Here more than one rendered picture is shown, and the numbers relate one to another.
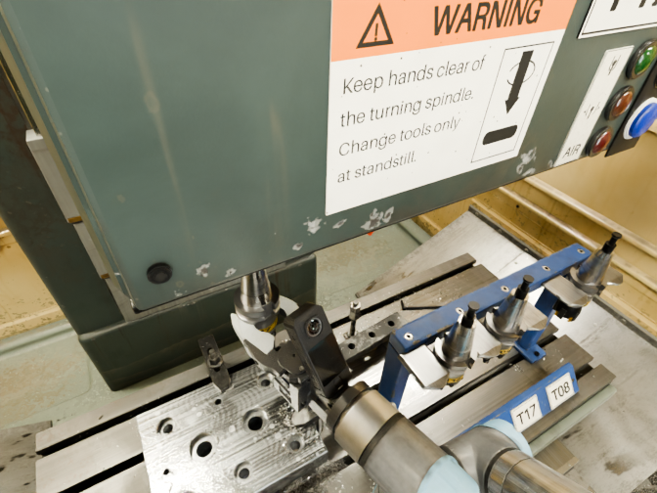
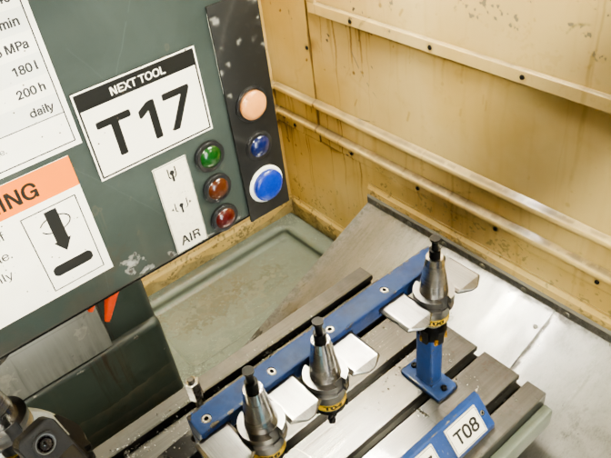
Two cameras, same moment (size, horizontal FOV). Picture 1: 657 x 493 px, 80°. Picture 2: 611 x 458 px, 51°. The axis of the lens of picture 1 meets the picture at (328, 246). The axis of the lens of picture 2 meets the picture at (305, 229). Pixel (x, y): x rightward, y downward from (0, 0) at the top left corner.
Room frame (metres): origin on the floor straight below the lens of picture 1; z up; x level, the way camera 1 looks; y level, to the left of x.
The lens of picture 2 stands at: (-0.15, -0.26, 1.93)
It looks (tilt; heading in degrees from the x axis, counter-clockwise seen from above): 39 degrees down; 356
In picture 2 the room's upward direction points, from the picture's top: 8 degrees counter-clockwise
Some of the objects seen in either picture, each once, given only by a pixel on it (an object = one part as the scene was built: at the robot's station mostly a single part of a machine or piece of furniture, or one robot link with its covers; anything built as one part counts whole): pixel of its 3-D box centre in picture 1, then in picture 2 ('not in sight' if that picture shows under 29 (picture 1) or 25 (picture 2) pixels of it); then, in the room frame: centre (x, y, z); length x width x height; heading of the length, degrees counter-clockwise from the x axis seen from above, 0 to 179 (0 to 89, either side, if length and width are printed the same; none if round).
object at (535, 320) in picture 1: (525, 314); (355, 355); (0.44, -0.34, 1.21); 0.07 x 0.05 x 0.01; 31
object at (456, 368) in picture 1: (454, 353); (262, 425); (0.35, -0.20, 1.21); 0.06 x 0.06 x 0.03
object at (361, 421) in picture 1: (367, 421); not in sight; (0.22, -0.05, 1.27); 0.08 x 0.05 x 0.08; 136
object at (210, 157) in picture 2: (643, 60); (210, 156); (0.31, -0.22, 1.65); 0.02 x 0.01 x 0.02; 121
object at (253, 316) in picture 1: (257, 301); (3, 423); (0.36, 0.10, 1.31); 0.06 x 0.06 x 0.03
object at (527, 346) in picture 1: (546, 307); (429, 328); (0.60, -0.50, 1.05); 0.10 x 0.05 x 0.30; 31
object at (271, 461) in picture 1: (231, 438); not in sight; (0.31, 0.17, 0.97); 0.29 x 0.23 x 0.05; 121
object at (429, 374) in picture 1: (426, 368); (227, 453); (0.33, -0.15, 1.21); 0.07 x 0.05 x 0.01; 31
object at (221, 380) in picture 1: (216, 368); not in sight; (0.45, 0.23, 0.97); 0.13 x 0.03 x 0.15; 31
